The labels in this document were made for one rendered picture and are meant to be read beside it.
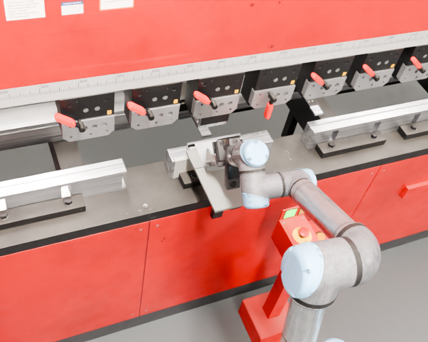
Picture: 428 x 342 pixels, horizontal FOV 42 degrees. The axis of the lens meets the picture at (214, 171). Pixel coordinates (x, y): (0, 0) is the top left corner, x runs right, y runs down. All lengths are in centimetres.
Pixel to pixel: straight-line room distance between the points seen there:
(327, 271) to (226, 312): 151
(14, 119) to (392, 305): 199
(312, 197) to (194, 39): 53
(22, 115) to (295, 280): 116
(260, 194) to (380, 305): 154
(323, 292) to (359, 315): 164
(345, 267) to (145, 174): 94
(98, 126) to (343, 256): 79
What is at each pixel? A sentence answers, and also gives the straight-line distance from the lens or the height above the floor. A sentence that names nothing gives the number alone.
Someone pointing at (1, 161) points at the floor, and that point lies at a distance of 321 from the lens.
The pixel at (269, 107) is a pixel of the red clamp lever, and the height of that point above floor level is 121.
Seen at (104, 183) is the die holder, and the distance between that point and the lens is 188.
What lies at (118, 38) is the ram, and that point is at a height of 152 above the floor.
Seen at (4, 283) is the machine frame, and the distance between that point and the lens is 201.
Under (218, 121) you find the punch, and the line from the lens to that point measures 186.
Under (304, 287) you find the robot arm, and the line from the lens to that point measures 124.
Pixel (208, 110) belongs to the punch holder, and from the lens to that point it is 175.
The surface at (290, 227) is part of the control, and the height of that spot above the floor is 78.
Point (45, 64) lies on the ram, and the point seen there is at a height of 146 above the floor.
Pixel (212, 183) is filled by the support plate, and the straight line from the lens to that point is 182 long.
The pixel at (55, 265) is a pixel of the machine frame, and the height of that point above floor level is 70.
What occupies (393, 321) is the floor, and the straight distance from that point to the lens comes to 296.
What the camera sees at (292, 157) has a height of 87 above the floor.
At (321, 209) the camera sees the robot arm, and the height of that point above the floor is 130.
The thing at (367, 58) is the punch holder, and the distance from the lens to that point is 195.
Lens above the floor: 240
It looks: 49 degrees down
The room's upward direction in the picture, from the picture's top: 13 degrees clockwise
